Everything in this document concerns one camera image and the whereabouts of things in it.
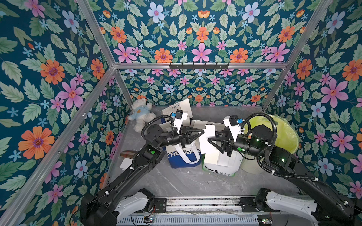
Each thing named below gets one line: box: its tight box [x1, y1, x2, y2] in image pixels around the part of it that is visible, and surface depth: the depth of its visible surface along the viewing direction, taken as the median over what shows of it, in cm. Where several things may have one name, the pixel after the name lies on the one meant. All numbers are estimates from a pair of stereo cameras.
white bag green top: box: [202, 150, 244, 177], surface depth 77 cm
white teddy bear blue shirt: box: [127, 98, 157, 133], surface depth 110 cm
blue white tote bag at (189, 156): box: [162, 137, 202, 169], surface depth 76 cm
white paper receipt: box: [198, 124, 216, 154], surface depth 58 cm
